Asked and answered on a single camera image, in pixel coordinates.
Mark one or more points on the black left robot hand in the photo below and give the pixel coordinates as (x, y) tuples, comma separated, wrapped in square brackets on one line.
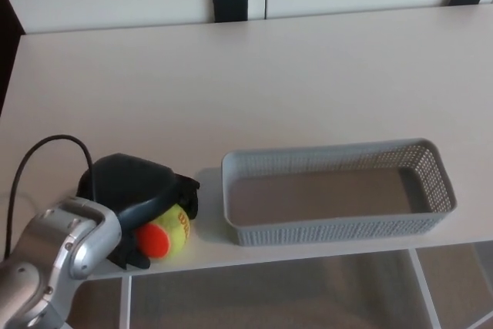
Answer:
[(127, 182)]

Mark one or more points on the yellow orange tennis ball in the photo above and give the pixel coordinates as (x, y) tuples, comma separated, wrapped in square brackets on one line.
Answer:
[(169, 233)]

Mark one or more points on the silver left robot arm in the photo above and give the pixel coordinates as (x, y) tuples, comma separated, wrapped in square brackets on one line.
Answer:
[(58, 244)]

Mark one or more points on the grey perforated plastic basket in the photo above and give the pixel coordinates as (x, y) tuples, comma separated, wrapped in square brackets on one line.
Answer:
[(339, 194)]

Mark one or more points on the black bracket left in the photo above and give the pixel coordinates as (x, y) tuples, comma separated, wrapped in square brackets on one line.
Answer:
[(230, 5)]

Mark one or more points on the white table frame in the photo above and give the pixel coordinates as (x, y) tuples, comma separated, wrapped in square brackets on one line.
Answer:
[(431, 286)]

